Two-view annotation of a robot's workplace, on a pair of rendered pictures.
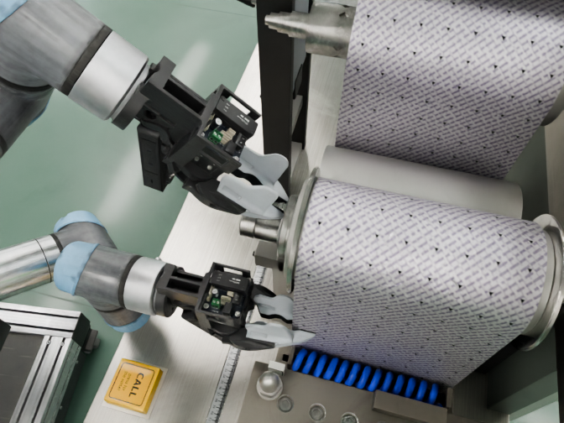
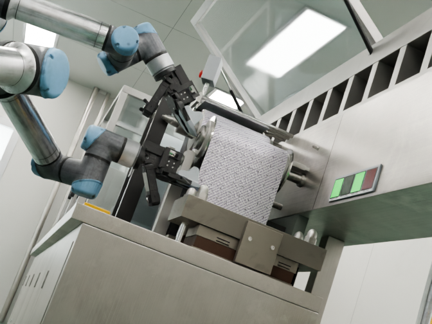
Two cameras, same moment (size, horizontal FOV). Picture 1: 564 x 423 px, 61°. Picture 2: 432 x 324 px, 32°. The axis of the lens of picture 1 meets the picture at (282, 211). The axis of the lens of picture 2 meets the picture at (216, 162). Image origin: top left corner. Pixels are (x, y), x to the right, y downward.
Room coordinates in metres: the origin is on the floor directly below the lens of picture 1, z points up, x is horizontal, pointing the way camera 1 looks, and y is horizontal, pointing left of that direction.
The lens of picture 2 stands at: (-1.64, 0.88, 0.67)
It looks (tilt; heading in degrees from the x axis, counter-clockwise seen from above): 14 degrees up; 333
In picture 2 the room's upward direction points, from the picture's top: 20 degrees clockwise
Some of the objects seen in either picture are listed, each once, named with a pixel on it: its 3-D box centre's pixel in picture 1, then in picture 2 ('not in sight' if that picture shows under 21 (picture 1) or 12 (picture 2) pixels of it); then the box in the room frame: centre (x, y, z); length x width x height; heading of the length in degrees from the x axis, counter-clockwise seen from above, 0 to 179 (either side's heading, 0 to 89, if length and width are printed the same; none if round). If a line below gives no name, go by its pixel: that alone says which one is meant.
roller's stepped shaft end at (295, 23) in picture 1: (288, 23); (170, 119); (0.54, -0.01, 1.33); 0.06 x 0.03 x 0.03; 75
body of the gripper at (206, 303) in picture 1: (206, 298); (157, 162); (0.25, 0.10, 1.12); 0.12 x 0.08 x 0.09; 75
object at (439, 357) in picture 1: (380, 344); (233, 196); (0.19, -0.13, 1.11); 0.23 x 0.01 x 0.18; 75
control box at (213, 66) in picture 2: not in sight; (209, 70); (0.81, -0.19, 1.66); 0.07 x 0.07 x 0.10; 54
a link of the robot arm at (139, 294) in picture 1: (154, 284); (130, 153); (0.28, 0.18, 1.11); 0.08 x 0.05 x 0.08; 165
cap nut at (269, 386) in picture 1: (268, 382); (190, 195); (0.16, 0.02, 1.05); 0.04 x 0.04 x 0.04
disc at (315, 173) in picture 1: (304, 229); (205, 139); (0.28, -0.03, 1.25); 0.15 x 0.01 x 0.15; 165
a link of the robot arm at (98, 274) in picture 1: (101, 274); (103, 144); (0.29, 0.26, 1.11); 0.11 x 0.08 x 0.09; 75
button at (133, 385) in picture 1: (133, 385); (94, 212); (0.19, 0.24, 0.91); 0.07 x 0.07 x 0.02; 75
